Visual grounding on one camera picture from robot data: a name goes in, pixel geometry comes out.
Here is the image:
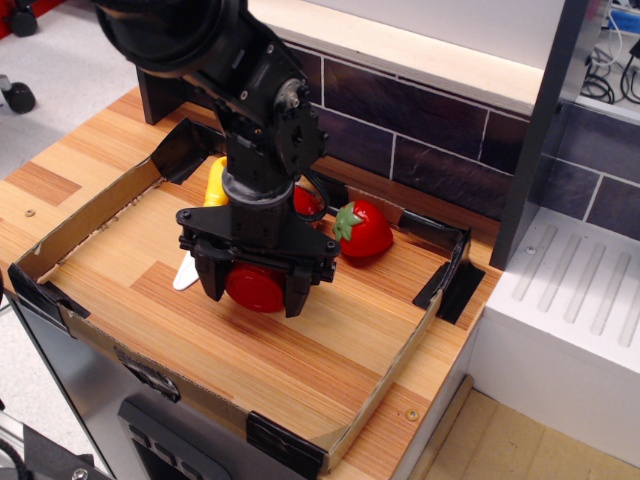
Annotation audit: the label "yellow-handled white toy knife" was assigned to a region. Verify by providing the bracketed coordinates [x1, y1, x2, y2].
[173, 156, 229, 291]

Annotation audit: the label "cardboard fence with black tape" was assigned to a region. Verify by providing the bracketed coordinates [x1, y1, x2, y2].
[1, 116, 491, 479]

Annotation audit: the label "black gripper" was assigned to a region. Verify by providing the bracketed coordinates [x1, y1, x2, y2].
[176, 185, 340, 318]

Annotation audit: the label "white toy sink drainboard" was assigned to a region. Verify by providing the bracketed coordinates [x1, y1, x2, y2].
[469, 209, 639, 464]

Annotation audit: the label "black toy oven front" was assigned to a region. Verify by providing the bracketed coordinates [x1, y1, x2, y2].
[118, 399, 231, 480]

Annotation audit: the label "cables in background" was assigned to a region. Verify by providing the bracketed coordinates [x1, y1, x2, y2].
[579, 0, 640, 106]

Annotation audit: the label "black office chair caster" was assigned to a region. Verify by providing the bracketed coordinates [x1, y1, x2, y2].
[0, 74, 36, 114]

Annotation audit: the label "red-capped basil spice bottle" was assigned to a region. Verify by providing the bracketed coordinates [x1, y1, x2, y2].
[223, 184, 324, 315]

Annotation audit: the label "dark grey vertical post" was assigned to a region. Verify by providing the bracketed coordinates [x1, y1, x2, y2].
[490, 1, 606, 270]

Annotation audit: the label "red toy strawberry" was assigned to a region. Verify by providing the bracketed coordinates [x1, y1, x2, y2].
[333, 200, 393, 257]

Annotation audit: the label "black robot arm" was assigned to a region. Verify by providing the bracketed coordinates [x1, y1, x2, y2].
[97, 1, 340, 317]

